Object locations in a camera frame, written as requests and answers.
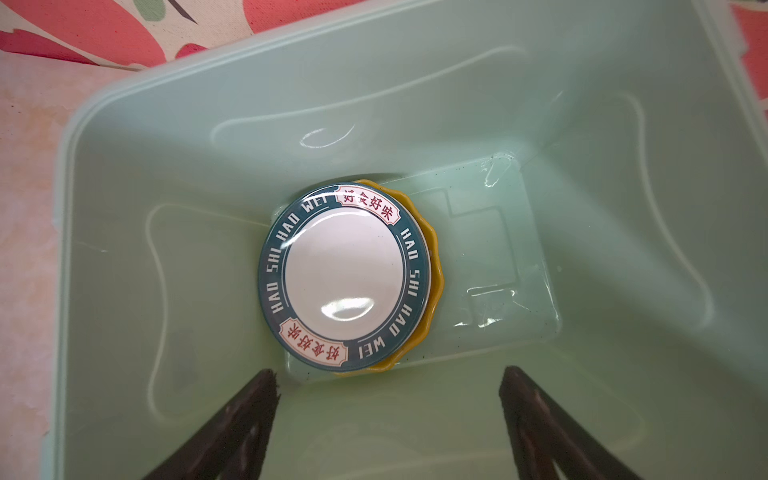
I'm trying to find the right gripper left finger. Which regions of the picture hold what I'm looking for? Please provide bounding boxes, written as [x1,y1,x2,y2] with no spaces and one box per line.
[146,369,280,479]

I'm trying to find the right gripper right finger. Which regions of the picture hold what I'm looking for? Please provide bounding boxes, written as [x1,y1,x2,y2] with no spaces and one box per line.
[499,366,639,479]

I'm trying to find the mint green plastic bin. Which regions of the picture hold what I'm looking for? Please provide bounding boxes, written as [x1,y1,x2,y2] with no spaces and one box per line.
[42,1,767,479]

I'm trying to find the green rim plate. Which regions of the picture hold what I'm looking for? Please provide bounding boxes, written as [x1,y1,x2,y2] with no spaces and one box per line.
[257,183,431,374]

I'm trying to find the yellow polka dot plate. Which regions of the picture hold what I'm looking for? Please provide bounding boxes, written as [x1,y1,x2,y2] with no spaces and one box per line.
[336,179,445,378]

